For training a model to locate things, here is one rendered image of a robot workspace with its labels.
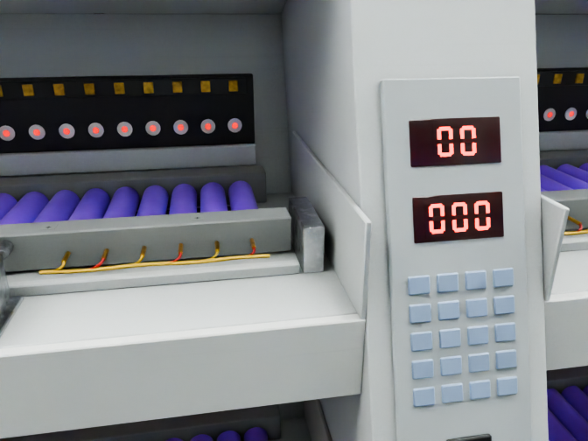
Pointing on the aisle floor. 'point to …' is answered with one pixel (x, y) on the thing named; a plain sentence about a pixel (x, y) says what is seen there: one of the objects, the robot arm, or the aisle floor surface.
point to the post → (323, 43)
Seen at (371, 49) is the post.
